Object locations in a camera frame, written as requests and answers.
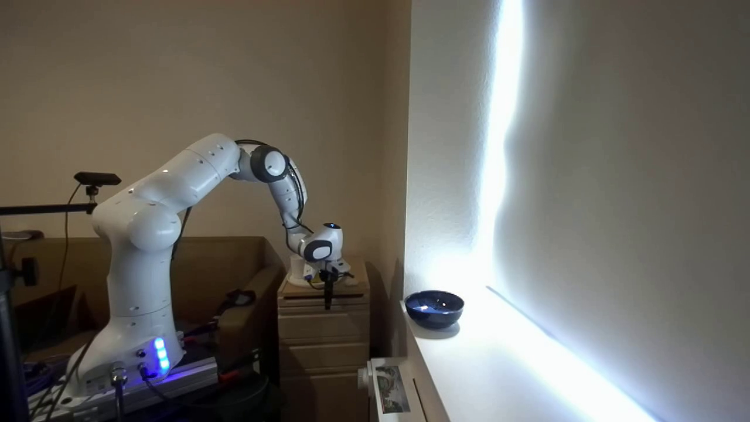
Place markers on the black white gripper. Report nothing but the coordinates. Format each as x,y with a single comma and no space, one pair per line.
326,277

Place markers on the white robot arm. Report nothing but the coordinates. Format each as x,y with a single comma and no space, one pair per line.
144,227

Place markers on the wooden nightstand cabinet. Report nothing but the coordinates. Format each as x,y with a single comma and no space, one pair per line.
322,351

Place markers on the blue bowl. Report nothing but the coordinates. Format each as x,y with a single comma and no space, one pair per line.
435,309

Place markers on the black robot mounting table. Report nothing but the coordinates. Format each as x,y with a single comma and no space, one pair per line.
153,386

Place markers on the black camera on stand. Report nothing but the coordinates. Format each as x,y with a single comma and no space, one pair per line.
91,181

